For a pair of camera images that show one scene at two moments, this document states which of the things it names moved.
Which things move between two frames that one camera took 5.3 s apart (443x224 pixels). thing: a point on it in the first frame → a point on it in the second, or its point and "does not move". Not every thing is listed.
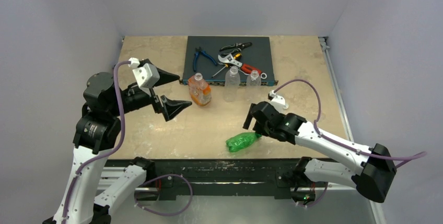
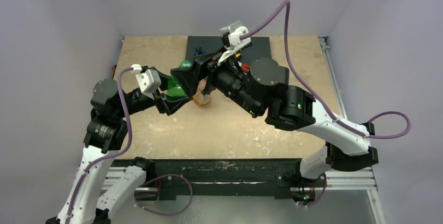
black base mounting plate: (174, 178) does not move
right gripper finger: (248, 120) → (188, 77)
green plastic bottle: (240, 141) → (174, 89)
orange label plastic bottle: (200, 91) does not move
